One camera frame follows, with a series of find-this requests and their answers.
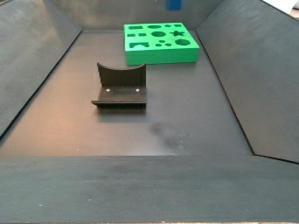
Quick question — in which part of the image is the blue hexagonal prism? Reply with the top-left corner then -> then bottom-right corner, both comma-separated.
165,0 -> 183,11

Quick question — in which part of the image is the black curved holder stand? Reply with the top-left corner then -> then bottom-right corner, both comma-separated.
91,64 -> 147,107

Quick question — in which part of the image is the green shape sorter block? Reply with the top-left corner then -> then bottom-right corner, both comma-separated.
124,23 -> 200,66

